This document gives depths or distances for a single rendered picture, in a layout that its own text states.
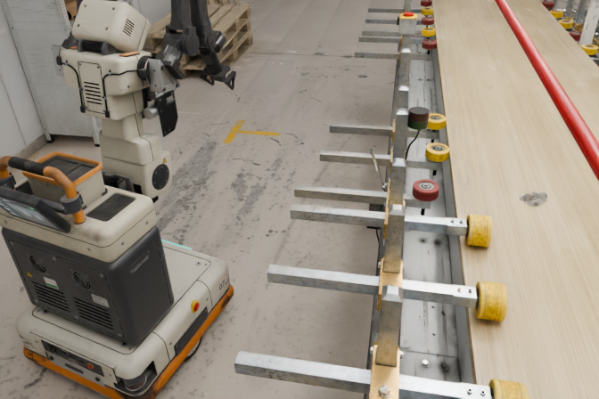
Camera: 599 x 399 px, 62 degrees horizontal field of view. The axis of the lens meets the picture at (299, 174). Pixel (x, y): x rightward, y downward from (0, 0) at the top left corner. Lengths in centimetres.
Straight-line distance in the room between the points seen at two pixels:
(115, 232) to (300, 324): 102
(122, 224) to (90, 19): 70
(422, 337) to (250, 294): 118
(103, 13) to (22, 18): 210
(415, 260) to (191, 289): 94
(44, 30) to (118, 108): 207
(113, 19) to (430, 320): 138
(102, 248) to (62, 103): 246
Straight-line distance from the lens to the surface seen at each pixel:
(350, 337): 230
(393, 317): 90
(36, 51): 397
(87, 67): 186
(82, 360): 211
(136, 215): 173
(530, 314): 125
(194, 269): 225
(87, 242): 172
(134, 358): 198
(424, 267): 172
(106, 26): 183
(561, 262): 142
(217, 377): 221
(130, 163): 200
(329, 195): 162
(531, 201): 160
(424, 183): 160
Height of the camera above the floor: 175
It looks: 32 degrees down
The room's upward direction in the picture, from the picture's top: 2 degrees counter-clockwise
